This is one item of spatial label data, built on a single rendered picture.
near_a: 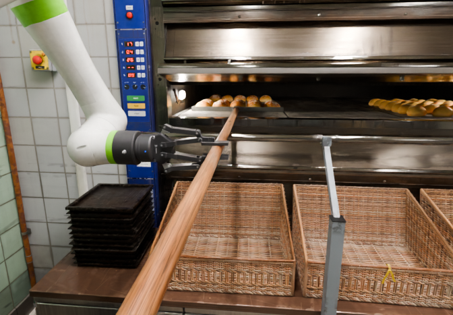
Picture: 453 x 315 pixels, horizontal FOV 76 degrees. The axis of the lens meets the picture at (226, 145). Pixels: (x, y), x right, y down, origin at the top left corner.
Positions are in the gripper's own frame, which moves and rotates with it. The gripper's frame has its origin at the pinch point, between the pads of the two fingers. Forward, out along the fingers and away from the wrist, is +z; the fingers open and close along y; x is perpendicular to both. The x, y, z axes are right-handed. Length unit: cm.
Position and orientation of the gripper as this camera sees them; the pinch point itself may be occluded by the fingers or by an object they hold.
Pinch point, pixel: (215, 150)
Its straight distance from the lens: 77.1
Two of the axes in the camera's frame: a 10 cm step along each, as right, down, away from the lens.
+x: -0.8, 2.3, -9.7
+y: -0.1, 9.7, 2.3
